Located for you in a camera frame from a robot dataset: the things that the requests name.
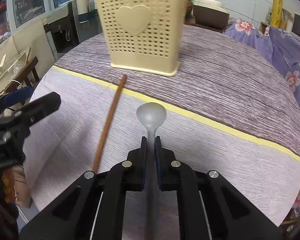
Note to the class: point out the small wooden stool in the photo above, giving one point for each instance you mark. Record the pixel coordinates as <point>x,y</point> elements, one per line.
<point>22,76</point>

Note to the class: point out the sliding glass window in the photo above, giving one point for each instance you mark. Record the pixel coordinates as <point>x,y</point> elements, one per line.
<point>22,11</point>

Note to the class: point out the brown chopstick beside black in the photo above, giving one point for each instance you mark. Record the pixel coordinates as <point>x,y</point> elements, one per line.
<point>107,125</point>

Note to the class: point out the yellow roll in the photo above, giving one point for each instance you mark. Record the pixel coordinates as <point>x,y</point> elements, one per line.
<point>276,13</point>

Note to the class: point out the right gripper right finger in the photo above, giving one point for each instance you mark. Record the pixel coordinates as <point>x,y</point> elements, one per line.
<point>163,159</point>

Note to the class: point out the beige plastic utensil holder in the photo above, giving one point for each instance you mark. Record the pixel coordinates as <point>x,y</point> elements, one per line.
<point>143,35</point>

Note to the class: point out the white appliance on stool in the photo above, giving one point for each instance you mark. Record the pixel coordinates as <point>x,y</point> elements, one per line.
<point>10,68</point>

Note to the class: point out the steel spoon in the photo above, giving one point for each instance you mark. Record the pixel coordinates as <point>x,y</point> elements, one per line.
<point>152,116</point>

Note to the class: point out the white brown rice cooker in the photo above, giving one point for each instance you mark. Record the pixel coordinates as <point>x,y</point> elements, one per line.
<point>210,13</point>

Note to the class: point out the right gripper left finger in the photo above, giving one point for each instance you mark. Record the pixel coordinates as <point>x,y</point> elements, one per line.
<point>137,171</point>

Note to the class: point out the water dispenser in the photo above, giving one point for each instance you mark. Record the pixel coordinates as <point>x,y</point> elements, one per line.
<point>68,28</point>

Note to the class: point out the purple floral cloth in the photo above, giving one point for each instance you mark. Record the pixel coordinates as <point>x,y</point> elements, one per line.
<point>272,61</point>

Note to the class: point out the person's left hand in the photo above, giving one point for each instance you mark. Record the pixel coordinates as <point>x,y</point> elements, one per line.
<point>7,189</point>

